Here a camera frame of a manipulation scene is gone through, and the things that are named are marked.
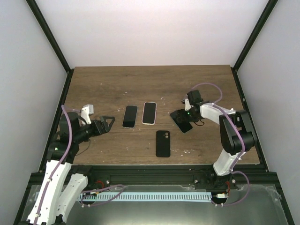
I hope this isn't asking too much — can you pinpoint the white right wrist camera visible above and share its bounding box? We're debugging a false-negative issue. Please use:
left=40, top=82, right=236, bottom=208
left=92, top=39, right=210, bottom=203
left=182, top=98, right=191, bottom=111

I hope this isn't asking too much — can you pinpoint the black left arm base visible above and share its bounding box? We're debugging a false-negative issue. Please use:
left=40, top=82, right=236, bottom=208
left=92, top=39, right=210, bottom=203
left=86, top=174, right=110, bottom=190

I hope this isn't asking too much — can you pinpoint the pale pink phone case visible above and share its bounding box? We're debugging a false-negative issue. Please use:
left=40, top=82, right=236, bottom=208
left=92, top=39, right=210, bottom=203
left=142, top=101, right=157, bottom=125

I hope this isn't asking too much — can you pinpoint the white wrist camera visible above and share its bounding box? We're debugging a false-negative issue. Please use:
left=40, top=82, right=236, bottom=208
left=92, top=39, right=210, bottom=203
left=81, top=104, right=94, bottom=125
left=182, top=98, right=191, bottom=111

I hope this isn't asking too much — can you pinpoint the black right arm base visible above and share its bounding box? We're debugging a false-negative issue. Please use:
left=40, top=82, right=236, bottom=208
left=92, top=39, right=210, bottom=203
left=193, top=171, right=237, bottom=190

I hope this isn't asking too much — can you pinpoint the left black frame post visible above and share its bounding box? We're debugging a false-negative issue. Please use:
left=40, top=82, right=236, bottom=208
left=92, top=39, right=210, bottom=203
left=25, top=0, right=71, bottom=73

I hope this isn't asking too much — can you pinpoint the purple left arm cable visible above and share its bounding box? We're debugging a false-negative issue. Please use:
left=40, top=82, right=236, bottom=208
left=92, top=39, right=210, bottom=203
left=32, top=105, right=124, bottom=225

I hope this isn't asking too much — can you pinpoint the black frame post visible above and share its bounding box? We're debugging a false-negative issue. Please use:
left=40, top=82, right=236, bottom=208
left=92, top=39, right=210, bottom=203
left=231, top=0, right=279, bottom=71
left=25, top=0, right=71, bottom=73

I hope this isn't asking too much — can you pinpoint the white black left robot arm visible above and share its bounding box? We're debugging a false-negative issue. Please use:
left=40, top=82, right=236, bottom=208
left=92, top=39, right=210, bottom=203
left=20, top=112, right=115, bottom=225

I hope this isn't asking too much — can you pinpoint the black aluminium frame rail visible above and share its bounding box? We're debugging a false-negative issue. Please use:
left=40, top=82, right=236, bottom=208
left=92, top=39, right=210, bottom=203
left=66, top=165, right=279, bottom=186

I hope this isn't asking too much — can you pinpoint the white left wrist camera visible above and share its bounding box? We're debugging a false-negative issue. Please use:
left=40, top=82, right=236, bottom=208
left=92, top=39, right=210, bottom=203
left=81, top=104, right=94, bottom=125

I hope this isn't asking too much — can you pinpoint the right black frame post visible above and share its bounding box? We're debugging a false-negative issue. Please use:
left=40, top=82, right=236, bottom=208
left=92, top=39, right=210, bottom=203
left=231, top=0, right=279, bottom=71

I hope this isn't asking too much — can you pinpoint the dark green phone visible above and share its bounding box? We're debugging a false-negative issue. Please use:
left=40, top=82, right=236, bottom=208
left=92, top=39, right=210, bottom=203
left=170, top=110, right=193, bottom=134

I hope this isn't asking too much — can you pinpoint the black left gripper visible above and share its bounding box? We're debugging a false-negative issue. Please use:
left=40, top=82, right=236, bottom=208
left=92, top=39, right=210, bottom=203
left=75, top=117, right=116, bottom=143

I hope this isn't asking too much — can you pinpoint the light blue slotted cable duct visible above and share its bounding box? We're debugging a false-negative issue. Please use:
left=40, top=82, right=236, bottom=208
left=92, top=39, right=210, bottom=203
left=78, top=192, right=212, bottom=203

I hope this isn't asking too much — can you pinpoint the black phone case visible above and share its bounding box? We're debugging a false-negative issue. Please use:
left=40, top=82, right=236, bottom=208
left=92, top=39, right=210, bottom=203
left=156, top=130, right=171, bottom=158

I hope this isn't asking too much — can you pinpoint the blue smartphone black screen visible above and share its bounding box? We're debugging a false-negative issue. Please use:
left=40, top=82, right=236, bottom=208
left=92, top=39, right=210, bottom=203
left=142, top=102, right=156, bottom=123

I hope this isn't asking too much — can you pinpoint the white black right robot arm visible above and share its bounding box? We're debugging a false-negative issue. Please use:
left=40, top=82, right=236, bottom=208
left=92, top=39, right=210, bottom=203
left=170, top=90, right=257, bottom=189

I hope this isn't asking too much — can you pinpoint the clear magsafe phone case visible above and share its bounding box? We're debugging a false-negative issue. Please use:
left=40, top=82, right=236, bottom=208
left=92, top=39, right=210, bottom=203
left=121, top=105, right=139, bottom=129

